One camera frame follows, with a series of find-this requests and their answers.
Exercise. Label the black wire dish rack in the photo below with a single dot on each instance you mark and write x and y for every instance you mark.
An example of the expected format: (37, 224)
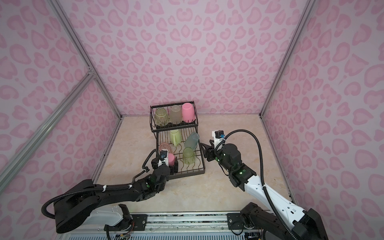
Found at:
(175, 127)

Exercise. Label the bright green plastic cup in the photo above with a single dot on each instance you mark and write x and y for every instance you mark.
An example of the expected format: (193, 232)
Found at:
(161, 117)

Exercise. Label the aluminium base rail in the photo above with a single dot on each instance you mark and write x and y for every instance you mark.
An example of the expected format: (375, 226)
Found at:
(183, 226)

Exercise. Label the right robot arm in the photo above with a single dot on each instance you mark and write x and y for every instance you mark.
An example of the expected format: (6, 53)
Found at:
(283, 219)

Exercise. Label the aluminium frame diagonal bar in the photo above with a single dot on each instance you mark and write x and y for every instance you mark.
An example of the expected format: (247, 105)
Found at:
(18, 161)

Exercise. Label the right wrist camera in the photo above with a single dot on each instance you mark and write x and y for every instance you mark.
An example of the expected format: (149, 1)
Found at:
(218, 137)

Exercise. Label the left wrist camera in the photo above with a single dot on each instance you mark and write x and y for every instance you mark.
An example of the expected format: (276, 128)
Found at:
(163, 158)

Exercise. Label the pale green textured cup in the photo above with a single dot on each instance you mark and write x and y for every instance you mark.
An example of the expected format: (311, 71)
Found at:
(176, 114)

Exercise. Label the clear pink plastic cup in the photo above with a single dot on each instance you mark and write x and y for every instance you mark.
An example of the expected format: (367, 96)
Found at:
(165, 146)

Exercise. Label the teal plastic cup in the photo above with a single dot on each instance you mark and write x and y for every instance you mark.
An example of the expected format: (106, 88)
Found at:
(192, 141)

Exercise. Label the aluminium frame post right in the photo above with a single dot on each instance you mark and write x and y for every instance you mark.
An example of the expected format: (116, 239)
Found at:
(302, 23)

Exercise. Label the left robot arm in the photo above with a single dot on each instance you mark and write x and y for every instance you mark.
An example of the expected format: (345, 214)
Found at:
(71, 209)

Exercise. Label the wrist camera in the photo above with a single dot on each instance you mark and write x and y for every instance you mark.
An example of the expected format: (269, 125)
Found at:
(163, 158)
(218, 137)

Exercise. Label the aluminium frame post left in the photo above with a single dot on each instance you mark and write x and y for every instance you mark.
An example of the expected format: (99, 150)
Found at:
(76, 41)

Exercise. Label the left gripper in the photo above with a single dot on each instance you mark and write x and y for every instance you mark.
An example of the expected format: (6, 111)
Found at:
(172, 168)

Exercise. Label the aluminium frame post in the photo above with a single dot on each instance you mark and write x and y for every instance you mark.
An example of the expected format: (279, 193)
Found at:
(76, 41)
(302, 23)

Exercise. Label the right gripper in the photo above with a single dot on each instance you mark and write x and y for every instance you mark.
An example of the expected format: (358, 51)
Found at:
(209, 151)

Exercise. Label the pale green mug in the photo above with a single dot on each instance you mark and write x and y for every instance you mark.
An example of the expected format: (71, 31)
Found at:
(176, 137)

